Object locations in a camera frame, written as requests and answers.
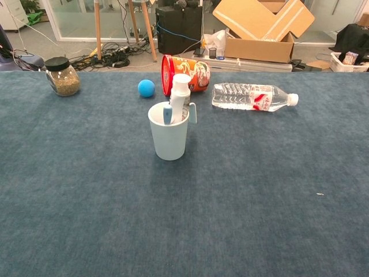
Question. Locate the light blue toothbrush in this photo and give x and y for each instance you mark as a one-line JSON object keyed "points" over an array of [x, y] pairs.
{"points": [[167, 115]]}

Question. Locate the white toothpaste tube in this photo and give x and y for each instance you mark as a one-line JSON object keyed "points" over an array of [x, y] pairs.
{"points": [[178, 95]]}

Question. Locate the blue ball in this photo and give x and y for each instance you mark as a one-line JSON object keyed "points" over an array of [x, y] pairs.
{"points": [[146, 88]]}

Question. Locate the red snack canister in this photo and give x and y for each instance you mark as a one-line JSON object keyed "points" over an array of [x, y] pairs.
{"points": [[199, 75]]}

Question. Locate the black mesh pen cup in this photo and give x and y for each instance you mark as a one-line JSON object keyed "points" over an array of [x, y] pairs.
{"points": [[212, 53]]}

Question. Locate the clear plastic water bottle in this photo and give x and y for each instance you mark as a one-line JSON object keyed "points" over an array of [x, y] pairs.
{"points": [[239, 96]]}

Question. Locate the blue carpet table cover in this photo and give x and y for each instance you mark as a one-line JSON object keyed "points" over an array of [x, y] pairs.
{"points": [[230, 202]]}

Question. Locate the black phone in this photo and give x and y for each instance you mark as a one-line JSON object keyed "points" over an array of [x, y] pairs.
{"points": [[199, 52]]}

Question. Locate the white plastic bag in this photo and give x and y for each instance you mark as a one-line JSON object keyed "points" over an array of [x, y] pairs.
{"points": [[216, 40]]}

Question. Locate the long aluminium profile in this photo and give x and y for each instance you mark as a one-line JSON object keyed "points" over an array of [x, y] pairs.
{"points": [[259, 66]]}

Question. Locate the wooden furniture leg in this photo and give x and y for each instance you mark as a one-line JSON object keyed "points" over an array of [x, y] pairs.
{"points": [[149, 31], [133, 20], [98, 29]]}

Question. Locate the black computer tower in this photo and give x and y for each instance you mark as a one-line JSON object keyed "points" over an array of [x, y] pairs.
{"points": [[178, 26]]}

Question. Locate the open cardboard box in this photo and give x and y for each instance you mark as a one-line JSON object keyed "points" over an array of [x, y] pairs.
{"points": [[259, 49]]}

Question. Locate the glass jar black lid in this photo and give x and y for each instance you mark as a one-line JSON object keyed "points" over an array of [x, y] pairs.
{"points": [[63, 83]]}

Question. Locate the large flattened cardboard box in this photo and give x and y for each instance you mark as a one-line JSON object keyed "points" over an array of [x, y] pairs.
{"points": [[253, 17]]}

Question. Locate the small cardboard piece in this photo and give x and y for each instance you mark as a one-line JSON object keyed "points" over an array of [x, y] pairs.
{"points": [[318, 65]]}

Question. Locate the white plastic basket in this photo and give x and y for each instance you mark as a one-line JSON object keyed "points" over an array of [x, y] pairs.
{"points": [[340, 67]]}

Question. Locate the small printed carton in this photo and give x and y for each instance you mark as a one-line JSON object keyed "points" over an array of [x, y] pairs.
{"points": [[350, 57]]}

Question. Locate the green cloth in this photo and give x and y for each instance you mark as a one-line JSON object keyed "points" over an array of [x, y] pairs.
{"points": [[35, 18]]}

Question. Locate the black cloth cover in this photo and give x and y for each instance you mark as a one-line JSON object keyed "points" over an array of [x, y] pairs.
{"points": [[353, 37]]}

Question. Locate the white cabinet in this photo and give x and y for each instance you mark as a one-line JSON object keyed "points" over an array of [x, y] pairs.
{"points": [[11, 14]]}

